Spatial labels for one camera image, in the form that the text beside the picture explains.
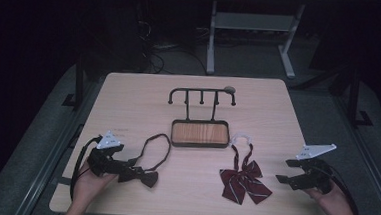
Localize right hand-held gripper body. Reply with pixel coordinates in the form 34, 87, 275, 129
282, 140, 339, 196

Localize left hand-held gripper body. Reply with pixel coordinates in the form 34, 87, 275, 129
85, 128, 135, 180

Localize dark brown bow tie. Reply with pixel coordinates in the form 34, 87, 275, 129
125, 131, 173, 190

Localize striped dark red bow tie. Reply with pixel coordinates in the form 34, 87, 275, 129
217, 130, 277, 208

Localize black rack with wooden tray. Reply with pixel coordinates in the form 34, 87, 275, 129
164, 82, 238, 151

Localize person's left hand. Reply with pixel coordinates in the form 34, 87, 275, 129
71, 167, 119, 214

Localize person's right hand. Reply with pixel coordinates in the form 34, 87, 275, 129
301, 179, 358, 215

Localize black metal stand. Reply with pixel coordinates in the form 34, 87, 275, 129
61, 53, 86, 112
347, 68, 377, 130

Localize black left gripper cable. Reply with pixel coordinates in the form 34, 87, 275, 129
68, 133, 105, 203

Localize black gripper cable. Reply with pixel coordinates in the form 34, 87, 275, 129
318, 161, 364, 215
68, 133, 105, 203

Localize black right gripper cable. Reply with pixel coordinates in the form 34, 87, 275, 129
318, 161, 364, 215

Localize black floor cables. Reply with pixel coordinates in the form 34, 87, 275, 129
137, 20, 212, 77

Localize white desk frame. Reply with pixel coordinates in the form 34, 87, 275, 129
205, 0, 307, 81

